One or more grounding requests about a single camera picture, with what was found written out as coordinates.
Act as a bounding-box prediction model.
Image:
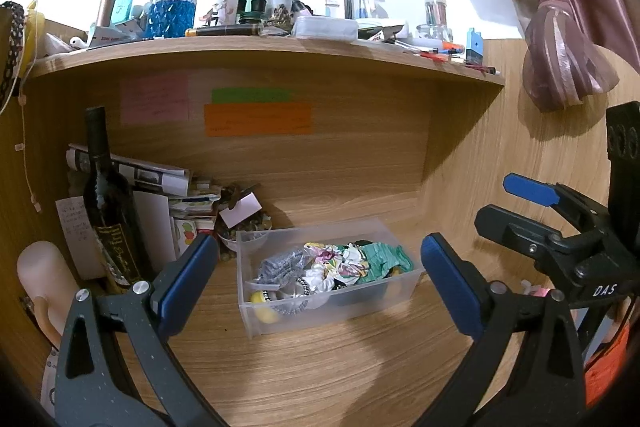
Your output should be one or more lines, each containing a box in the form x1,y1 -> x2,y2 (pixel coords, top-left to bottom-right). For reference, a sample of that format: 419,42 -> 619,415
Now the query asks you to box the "green fringed cloth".
362,243 -> 415,280

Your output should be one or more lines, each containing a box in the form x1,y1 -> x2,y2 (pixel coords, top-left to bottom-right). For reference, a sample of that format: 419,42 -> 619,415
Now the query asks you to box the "glass bottle with blue beads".
146,0 -> 198,38

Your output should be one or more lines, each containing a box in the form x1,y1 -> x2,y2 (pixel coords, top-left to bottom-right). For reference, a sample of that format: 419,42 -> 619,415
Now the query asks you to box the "clear plastic storage box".
235,217 -> 426,340

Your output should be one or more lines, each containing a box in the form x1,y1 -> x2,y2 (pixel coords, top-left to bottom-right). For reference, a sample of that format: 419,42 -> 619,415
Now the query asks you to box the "yellow foam roll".
250,289 -> 281,324

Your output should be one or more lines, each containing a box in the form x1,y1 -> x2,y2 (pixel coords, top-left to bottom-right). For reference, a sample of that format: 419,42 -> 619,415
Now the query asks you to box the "grey glitter pouch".
257,247 -> 316,285

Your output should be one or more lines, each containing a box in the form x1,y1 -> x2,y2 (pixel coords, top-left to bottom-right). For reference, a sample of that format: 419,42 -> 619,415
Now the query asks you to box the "white paper sheet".
131,189 -> 178,260

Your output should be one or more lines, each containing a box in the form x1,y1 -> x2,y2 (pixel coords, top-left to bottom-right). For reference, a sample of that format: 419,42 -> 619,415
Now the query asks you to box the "cream plastic cylinder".
17,241 -> 81,343

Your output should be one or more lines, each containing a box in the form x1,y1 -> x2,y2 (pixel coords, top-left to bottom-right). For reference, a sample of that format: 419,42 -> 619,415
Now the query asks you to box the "wooden shelf board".
27,36 -> 506,88

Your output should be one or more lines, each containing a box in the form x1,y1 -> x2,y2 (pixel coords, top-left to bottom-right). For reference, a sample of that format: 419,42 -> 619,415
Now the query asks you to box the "patterned headband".
0,1 -> 26,112

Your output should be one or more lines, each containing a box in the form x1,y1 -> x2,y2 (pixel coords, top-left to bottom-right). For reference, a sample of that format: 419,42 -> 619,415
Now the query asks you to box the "clear tube with pink sticks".
424,0 -> 448,28

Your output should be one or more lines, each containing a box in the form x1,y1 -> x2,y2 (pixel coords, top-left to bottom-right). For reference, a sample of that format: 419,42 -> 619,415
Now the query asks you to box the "yellow ribbon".
22,0 -> 46,58

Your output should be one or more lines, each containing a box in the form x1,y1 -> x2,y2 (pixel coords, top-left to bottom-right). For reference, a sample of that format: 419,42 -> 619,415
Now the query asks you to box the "white bowl with small items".
217,227 -> 273,253

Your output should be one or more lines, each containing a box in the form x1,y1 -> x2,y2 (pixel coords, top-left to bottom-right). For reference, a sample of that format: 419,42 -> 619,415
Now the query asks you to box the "stack of books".
167,179 -> 223,258

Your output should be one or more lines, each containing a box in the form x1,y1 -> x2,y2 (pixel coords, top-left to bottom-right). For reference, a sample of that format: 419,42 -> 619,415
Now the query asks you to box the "green sticky note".
211,88 -> 292,104

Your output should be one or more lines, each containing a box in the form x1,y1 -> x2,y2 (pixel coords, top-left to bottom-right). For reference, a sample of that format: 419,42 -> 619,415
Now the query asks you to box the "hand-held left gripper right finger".
415,232 -> 586,427

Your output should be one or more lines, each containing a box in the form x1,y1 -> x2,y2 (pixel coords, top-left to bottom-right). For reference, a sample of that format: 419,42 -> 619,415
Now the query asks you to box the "white drawstring pouch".
280,269 -> 331,308

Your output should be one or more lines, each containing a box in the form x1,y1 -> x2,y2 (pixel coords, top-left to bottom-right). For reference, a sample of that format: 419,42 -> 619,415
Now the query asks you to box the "mauve striped curtain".
432,0 -> 640,112

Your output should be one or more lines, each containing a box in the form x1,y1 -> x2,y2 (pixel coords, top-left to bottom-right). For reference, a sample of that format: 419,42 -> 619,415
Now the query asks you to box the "floral white scrunchie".
305,242 -> 371,290

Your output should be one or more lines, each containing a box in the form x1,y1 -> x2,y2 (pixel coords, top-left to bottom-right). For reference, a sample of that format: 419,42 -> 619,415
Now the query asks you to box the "dark brown pen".
185,24 -> 263,36

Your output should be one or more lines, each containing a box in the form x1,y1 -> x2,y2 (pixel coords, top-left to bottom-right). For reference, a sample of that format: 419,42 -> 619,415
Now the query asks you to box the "small glass bowl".
417,23 -> 453,42

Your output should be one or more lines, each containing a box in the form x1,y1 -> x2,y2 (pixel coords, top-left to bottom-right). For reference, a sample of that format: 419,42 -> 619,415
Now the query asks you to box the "rolled newspaper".
66,143 -> 193,195

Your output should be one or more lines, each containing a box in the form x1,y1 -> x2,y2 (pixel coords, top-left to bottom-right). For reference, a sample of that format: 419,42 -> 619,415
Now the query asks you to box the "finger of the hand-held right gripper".
474,204 -> 581,265
503,173 -> 608,233

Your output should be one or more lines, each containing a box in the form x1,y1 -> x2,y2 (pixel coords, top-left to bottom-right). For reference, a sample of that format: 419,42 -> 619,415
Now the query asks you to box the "white handwritten note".
55,194 -> 106,280

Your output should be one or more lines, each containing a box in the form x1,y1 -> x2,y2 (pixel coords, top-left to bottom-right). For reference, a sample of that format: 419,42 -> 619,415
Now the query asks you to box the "orange sticky note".
204,103 -> 315,136

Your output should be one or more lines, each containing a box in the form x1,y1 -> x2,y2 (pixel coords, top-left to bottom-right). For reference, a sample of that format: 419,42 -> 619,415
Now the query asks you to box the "thin hanging cord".
17,94 -> 43,212

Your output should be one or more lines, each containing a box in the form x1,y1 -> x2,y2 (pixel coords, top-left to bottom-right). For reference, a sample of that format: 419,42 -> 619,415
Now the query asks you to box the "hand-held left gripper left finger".
54,232 -> 226,427

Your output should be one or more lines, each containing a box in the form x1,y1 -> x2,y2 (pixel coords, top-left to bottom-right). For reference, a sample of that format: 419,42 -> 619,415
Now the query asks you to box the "dark wine bottle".
82,107 -> 153,295

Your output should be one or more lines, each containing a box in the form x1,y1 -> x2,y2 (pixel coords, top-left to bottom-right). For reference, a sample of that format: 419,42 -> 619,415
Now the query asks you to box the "white flat plastic box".
294,16 -> 360,41

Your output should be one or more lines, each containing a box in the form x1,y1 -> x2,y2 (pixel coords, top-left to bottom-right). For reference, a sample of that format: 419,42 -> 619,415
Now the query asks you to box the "pink sticky note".
120,74 -> 191,125

